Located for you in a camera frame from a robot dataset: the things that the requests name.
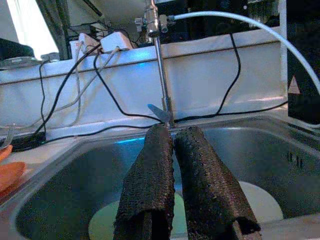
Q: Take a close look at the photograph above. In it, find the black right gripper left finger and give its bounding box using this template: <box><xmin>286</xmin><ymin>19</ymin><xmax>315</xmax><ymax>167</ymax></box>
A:
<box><xmin>113</xmin><ymin>123</ymin><xmax>176</xmax><ymax>240</ymax></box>

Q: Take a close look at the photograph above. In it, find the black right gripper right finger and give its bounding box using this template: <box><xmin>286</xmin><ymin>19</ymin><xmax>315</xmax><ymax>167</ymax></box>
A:
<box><xmin>174</xmin><ymin>125</ymin><xmax>263</xmax><ymax>240</ymax></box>

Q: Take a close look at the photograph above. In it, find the silver metal knife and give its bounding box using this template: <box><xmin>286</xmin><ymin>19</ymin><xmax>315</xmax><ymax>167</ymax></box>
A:
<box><xmin>146</xmin><ymin>103</ymin><xmax>175</xmax><ymax>133</ymax></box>

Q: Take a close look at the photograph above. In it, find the orange plastic bowl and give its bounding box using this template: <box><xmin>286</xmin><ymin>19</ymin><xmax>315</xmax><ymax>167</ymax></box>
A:
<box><xmin>0</xmin><ymin>144</ymin><xmax>27</xmax><ymax>200</ymax></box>

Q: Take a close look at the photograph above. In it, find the silver metal fork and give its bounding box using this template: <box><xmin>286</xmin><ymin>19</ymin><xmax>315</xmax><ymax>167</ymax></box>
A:
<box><xmin>3</xmin><ymin>123</ymin><xmax>16</xmax><ymax>151</ymax></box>

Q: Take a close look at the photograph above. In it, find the white plate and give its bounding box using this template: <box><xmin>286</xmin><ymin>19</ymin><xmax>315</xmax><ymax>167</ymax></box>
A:
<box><xmin>236</xmin><ymin>180</ymin><xmax>285</xmax><ymax>224</ymax></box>

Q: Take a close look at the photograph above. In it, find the green plate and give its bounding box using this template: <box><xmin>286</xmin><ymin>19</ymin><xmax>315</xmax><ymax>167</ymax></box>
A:
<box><xmin>88</xmin><ymin>192</ymin><xmax>189</xmax><ymax>240</ymax></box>

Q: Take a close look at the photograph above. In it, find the stainless steel sink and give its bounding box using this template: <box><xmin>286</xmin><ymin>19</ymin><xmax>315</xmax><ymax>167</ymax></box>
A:
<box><xmin>0</xmin><ymin>115</ymin><xmax>320</xmax><ymax>240</ymax></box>

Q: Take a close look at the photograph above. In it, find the chrome faucet pipe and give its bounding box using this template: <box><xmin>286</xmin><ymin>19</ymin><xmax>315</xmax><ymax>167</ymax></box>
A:
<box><xmin>143</xmin><ymin>0</ymin><xmax>177</xmax><ymax>128</ymax></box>

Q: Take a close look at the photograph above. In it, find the black power adapter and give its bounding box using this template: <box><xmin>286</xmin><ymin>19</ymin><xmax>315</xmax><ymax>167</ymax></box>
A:
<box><xmin>8</xmin><ymin>131</ymin><xmax>48</xmax><ymax>153</ymax></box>

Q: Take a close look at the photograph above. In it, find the pinkish white plug adapter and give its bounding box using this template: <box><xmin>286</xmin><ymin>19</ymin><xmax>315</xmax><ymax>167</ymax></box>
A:
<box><xmin>78</xmin><ymin>32</ymin><xmax>102</xmax><ymax>52</ymax></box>

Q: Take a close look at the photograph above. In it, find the black appliance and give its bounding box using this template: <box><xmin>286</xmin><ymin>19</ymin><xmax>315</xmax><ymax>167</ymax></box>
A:
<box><xmin>286</xmin><ymin>0</ymin><xmax>320</xmax><ymax>126</ymax></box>

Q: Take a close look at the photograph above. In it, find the chrome faucet diverter valve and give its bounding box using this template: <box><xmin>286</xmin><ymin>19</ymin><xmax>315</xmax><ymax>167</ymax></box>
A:
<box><xmin>134</xmin><ymin>13</ymin><xmax>176</xmax><ymax>39</ymax></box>

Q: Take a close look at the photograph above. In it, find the thin black cable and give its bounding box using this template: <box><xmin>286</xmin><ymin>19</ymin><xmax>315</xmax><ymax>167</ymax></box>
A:
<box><xmin>93</xmin><ymin>46</ymin><xmax>165</xmax><ymax>124</ymax></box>
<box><xmin>44</xmin><ymin>123</ymin><xmax>154</xmax><ymax>145</ymax></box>
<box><xmin>173</xmin><ymin>33</ymin><xmax>289</xmax><ymax>124</ymax></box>

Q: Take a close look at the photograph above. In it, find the black adapter cable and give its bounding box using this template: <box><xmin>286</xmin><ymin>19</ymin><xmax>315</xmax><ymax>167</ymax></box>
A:
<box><xmin>39</xmin><ymin>61</ymin><xmax>48</xmax><ymax>137</ymax></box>

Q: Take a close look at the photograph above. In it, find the white water hose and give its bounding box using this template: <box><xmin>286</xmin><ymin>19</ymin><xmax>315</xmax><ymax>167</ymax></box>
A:
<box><xmin>172</xmin><ymin>12</ymin><xmax>320</xmax><ymax>94</ymax></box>

